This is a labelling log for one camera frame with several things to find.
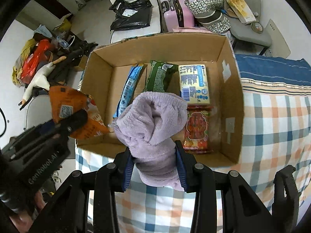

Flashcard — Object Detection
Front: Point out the red floral wipes pack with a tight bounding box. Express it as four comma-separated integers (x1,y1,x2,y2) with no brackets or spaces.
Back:
183,105,213,154

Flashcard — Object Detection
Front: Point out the lilac fluffy cloth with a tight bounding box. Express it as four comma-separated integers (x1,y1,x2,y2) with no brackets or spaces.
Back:
113,91,188,191

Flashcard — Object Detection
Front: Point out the orange snack bag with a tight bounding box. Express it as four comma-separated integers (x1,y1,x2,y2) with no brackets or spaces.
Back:
49,86,109,139

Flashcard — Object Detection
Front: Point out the blue snack pack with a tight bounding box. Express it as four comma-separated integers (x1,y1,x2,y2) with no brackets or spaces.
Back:
113,64,144,118

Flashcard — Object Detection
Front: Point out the yellow tissue pack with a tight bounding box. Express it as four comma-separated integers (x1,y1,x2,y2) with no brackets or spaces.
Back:
178,64,210,105

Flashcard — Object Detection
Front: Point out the dark green snack bag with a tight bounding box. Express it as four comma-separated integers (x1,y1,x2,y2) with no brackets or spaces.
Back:
143,61,178,93

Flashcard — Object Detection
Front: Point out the left human hand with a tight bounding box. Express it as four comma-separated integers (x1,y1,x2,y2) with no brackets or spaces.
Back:
10,191,46,233

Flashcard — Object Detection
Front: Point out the grey round chair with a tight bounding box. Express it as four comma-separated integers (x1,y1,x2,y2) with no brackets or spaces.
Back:
25,95,52,130

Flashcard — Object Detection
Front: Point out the white goose plush toy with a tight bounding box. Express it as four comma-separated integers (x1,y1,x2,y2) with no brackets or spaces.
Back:
18,56,66,110

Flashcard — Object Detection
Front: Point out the red plastic bag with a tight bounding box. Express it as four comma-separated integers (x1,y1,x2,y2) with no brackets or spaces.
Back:
20,39,51,84

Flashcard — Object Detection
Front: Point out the brown cardboard box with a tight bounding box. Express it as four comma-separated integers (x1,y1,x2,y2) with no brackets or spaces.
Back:
75,31,245,168

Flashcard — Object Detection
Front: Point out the plaid checkered tablecloth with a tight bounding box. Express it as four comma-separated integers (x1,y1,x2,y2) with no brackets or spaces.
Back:
75,54,311,233

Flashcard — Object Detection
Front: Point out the pink floral tissue pack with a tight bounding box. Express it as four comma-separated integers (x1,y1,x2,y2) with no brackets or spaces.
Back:
173,27,212,34

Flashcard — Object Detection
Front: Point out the white flat board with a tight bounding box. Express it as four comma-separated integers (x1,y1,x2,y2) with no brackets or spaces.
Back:
265,19,291,58

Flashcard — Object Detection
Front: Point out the round tape roll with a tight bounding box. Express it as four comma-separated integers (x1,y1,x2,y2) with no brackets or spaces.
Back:
251,22,264,34

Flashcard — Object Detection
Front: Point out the pink suitcase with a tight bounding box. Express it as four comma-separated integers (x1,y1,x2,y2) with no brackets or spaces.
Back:
161,0,195,32

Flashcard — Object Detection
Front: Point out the black plastic bag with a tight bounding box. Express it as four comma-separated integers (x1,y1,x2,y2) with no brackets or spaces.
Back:
109,0,153,32

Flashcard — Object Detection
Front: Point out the black white patterned bag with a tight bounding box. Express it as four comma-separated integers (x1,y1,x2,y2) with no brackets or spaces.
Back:
184,0,230,34

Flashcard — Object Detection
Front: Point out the yellow paper bag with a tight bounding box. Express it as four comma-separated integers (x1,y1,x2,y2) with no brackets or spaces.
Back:
226,0,256,24

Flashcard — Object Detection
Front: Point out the white cushioned chair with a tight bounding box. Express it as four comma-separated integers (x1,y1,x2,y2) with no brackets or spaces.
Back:
109,0,161,43

